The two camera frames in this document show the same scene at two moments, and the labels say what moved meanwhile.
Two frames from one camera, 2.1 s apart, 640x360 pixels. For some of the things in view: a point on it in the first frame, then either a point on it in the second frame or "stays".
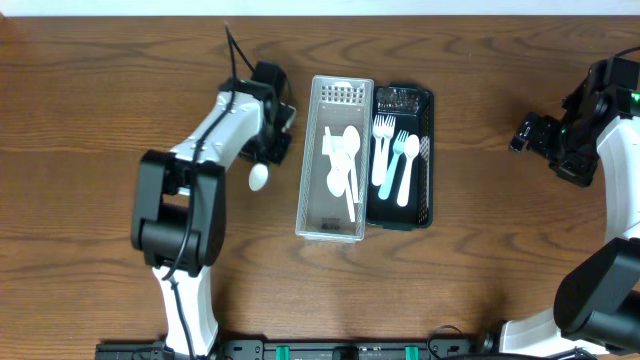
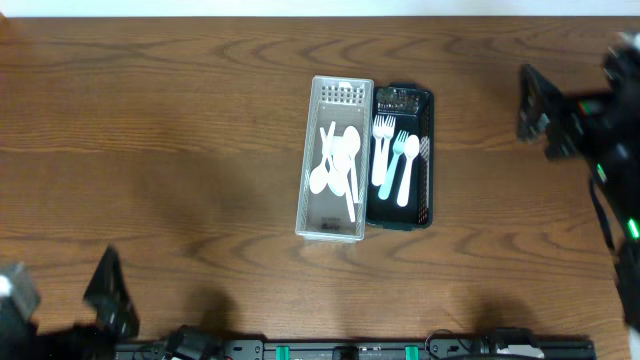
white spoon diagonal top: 258,177 → 319,178
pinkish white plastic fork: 389,130 stays
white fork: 378,128 stays
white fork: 398,148 stays
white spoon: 411,148 stays
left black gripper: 279,145 → 107,314
